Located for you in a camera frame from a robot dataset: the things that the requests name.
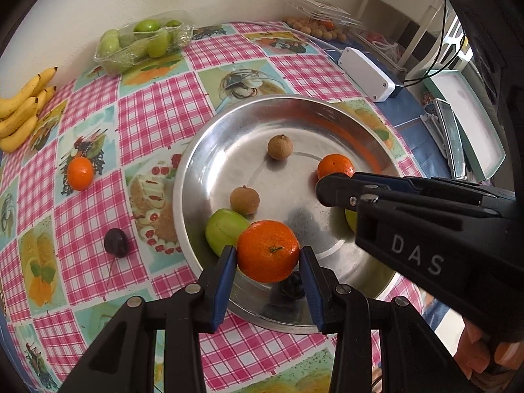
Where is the dark cherry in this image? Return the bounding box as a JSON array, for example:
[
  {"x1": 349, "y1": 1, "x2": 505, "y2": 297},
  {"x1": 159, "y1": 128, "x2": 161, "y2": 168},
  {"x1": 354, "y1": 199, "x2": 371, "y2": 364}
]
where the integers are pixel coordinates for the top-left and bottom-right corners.
[{"x1": 102, "y1": 228, "x2": 132, "y2": 291}]

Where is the pink checked printed tablecloth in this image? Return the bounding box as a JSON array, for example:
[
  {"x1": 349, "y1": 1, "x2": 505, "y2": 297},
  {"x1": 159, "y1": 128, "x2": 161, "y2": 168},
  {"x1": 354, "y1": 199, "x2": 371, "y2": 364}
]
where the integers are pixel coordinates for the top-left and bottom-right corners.
[{"x1": 0, "y1": 20, "x2": 426, "y2": 393}]

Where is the clear plastic container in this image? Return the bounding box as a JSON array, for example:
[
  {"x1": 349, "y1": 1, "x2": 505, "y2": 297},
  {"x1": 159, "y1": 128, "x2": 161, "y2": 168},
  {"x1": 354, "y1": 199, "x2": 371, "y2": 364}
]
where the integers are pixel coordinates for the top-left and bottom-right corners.
[{"x1": 282, "y1": 0, "x2": 365, "y2": 44}]

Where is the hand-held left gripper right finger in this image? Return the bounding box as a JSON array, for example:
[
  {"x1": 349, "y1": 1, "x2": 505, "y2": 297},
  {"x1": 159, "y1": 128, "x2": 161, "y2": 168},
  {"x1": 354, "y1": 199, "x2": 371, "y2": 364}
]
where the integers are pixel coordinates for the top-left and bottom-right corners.
[{"x1": 298, "y1": 246, "x2": 463, "y2": 393}]

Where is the orange tangerine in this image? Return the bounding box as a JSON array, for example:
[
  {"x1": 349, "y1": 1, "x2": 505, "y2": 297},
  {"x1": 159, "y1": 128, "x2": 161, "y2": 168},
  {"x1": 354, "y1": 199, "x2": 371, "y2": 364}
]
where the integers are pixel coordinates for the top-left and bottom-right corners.
[
  {"x1": 236, "y1": 220, "x2": 300, "y2": 283},
  {"x1": 66, "y1": 157, "x2": 95, "y2": 191},
  {"x1": 317, "y1": 153, "x2": 356, "y2": 181}
]

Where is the pile of green jujubes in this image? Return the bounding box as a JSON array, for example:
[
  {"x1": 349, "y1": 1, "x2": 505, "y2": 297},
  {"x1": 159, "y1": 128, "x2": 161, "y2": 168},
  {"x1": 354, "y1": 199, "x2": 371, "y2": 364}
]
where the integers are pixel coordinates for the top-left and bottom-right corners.
[{"x1": 98, "y1": 18, "x2": 183, "y2": 60}]

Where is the black cable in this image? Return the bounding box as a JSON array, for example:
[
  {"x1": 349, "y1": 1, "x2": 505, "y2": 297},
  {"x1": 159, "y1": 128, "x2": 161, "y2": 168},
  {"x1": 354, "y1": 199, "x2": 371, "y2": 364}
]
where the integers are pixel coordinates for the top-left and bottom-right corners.
[{"x1": 403, "y1": 0, "x2": 469, "y2": 88}]

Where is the rectangular metal tray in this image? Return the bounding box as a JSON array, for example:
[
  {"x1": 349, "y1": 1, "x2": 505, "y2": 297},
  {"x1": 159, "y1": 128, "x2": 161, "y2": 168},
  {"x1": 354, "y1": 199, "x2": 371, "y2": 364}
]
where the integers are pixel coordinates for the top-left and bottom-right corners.
[{"x1": 423, "y1": 98, "x2": 467, "y2": 181}]

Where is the red and white bag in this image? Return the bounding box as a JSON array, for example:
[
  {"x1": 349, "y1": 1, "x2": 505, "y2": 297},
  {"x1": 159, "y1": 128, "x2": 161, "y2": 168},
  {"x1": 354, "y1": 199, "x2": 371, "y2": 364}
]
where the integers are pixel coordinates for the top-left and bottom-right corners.
[{"x1": 364, "y1": 30, "x2": 400, "y2": 62}]

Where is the clear wrapped plastic tray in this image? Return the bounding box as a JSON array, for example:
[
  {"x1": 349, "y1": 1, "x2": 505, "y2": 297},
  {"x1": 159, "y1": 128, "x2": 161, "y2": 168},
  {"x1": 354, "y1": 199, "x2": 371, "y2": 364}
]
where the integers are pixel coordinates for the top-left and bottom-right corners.
[{"x1": 94, "y1": 10, "x2": 195, "y2": 75}]

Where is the mint green tray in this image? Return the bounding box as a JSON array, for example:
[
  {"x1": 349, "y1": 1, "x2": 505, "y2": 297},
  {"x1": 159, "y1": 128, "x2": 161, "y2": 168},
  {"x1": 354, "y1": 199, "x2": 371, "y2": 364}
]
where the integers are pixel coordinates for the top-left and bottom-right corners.
[{"x1": 423, "y1": 67, "x2": 506, "y2": 181}]

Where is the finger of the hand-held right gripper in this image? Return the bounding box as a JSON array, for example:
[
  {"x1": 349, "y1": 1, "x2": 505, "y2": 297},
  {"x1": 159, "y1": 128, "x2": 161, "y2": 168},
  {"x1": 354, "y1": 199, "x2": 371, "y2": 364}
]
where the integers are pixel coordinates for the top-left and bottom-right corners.
[
  {"x1": 315, "y1": 173, "x2": 380, "y2": 210},
  {"x1": 351, "y1": 173, "x2": 513, "y2": 214}
]

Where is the person's right hand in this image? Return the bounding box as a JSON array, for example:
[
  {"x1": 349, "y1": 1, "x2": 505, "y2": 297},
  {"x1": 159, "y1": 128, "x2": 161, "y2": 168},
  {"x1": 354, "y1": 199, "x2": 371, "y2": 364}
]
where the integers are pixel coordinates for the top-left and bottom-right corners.
[{"x1": 454, "y1": 324, "x2": 517, "y2": 382}]

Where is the brown longan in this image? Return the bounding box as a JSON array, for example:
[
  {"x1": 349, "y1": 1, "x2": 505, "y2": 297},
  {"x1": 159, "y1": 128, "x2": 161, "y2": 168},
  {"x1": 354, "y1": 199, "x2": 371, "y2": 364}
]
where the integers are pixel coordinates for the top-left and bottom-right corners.
[
  {"x1": 230, "y1": 185, "x2": 260, "y2": 216},
  {"x1": 268, "y1": 134, "x2": 294, "y2": 161}
]

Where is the pile of brown longans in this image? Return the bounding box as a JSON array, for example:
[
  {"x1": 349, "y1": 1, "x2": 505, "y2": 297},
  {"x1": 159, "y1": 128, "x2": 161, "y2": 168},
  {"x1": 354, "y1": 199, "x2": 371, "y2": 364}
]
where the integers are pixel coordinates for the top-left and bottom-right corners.
[{"x1": 284, "y1": 16, "x2": 348, "y2": 44}]

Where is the round metal plate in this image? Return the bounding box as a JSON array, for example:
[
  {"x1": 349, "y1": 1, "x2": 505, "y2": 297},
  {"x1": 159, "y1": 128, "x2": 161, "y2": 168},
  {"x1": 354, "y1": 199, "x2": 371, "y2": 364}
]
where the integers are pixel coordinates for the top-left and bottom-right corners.
[{"x1": 172, "y1": 93, "x2": 404, "y2": 335}]

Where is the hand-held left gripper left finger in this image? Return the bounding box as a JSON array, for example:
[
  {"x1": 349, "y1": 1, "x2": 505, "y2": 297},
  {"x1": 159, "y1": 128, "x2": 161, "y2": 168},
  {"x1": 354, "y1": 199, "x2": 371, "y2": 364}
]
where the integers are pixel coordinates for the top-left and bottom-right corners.
[{"x1": 61, "y1": 246, "x2": 239, "y2": 393}]

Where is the white plastic box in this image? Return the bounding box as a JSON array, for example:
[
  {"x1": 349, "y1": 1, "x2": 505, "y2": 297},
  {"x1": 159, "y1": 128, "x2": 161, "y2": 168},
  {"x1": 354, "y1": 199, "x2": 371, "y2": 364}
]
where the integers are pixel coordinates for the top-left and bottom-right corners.
[{"x1": 338, "y1": 46, "x2": 397, "y2": 103}]

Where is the yellow banana bunch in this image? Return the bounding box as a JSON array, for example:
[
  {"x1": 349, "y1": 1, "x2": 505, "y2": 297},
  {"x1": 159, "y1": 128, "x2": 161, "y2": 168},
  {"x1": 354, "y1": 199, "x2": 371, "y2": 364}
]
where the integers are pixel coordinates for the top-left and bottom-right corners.
[{"x1": 0, "y1": 66, "x2": 58, "y2": 153}]

